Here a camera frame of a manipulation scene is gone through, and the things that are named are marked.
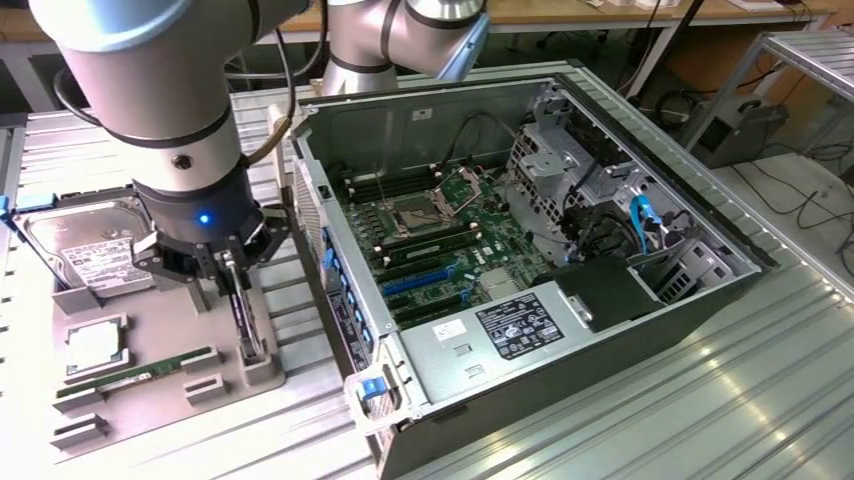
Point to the grey power supply unit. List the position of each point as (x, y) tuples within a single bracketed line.
[(507, 335)]

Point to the CPU socket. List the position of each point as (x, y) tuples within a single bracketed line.
[(414, 212)]

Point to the silver CPU chip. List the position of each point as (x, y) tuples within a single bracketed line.
[(96, 349)]

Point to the open socket cover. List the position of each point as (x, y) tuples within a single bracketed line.
[(460, 186)]

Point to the silver chipset heatsink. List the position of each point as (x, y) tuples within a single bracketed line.
[(502, 281)]

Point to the blue case latch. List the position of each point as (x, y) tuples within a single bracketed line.
[(374, 389)]

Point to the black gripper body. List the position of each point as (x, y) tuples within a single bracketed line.
[(200, 220)]

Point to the blue expansion slot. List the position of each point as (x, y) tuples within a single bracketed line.
[(416, 282)]

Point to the open black PC case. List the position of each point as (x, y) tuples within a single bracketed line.
[(534, 260)]

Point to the aluminium frame table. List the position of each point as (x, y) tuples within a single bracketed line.
[(803, 65)]

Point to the black box device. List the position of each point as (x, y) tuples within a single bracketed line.
[(737, 132)]

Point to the grey parts rack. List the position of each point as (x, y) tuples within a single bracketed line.
[(156, 335)]

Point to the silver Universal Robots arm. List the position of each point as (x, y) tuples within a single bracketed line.
[(154, 75)]

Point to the silver hard disk drive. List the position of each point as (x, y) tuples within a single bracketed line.
[(90, 250)]

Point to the green motherboard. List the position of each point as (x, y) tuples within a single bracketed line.
[(434, 235)]

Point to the wooden desk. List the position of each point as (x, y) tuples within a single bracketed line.
[(654, 15)]

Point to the green RAM stick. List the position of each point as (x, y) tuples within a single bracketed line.
[(127, 376)]

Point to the metal disk bay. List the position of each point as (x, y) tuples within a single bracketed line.
[(567, 175)]

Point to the black graphics card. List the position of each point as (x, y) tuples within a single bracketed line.
[(239, 310)]

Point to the black plastic cover block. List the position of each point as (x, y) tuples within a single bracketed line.
[(603, 292)]

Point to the installed RAM stick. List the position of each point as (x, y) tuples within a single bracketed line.
[(427, 250)]

